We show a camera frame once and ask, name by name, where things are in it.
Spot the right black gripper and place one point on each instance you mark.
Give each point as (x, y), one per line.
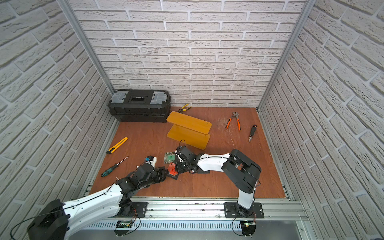
(179, 167)

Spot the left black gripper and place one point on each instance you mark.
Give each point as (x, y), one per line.
(162, 174)

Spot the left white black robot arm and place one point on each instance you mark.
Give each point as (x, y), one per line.
(58, 220)

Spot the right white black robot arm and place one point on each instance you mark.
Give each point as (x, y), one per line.
(240, 169)

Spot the green tea bag centre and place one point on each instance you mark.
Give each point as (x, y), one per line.
(169, 157)

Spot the green tea bag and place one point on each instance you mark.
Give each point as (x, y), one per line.
(169, 157)
(202, 172)

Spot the green tea bag right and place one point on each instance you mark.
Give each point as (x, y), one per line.
(202, 172)

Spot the yellow two-tier wooden shelf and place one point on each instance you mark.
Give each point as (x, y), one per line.
(193, 131)

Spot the yellow utility knife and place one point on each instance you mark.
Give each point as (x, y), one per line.
(116, 146)

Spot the left green circuit board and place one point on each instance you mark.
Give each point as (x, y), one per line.
(124, 225)

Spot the green circuit board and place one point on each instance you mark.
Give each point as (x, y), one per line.
(124, 225)
(248, 225)

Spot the black plastic toolbox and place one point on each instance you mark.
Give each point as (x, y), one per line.
(149, 106)

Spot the right green circuit board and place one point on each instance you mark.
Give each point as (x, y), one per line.
(248, 225)

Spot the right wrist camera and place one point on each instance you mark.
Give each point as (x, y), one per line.
(180, 155)

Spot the aluminium front rail frame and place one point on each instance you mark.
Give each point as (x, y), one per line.
(209, 209)

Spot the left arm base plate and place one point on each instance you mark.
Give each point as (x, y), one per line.
(138, 209)

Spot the green handled screwdriver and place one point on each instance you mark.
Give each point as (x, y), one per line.
(112, 168)

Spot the yellow handled pliers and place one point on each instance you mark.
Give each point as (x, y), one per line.
(184, 108)

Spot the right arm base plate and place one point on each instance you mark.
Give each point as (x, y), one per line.
(234, 210)

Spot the black orange screwdriver handle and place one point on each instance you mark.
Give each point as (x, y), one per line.
(252, 132)

